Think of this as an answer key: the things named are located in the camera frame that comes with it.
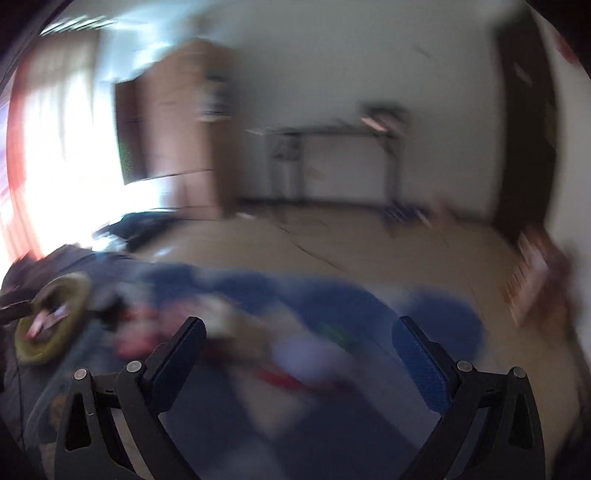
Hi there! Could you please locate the yellow plastic basin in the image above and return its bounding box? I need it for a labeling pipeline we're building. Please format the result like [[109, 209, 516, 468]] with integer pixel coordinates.
[[13, 271, 92, 366]]

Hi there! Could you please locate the wooden wardrobe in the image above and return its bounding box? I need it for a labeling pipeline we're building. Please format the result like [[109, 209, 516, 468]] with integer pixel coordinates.
[[115, 39, 232, 219]]

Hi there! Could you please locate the folding table with black legs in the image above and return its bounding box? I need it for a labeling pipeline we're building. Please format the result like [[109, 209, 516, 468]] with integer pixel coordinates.
[[246, 105, 413, 205]]

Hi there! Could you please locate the blue patterned fleece blanket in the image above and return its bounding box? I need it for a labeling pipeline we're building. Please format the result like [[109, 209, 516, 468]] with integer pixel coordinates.
[[0, 248, 491, 480]]

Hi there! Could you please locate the dark cloth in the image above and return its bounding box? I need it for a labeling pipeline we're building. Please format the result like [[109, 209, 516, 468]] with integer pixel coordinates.
[[96, 211, 177, 251]]

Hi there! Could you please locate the dark wooden door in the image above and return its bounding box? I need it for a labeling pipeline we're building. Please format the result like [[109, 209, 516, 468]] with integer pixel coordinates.
[[495, 22, 556, 241]]

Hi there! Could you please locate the red curtain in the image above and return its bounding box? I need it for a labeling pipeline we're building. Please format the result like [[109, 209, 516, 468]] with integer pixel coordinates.
[[0, 41, 103, 260]]

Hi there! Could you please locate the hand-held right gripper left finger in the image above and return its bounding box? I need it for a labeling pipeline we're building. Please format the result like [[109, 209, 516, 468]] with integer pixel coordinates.
[[54, 316, 207, 480]]

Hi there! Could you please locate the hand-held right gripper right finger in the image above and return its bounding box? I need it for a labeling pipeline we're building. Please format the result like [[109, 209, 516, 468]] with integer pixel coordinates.
[[392, 316, 547, 480]]

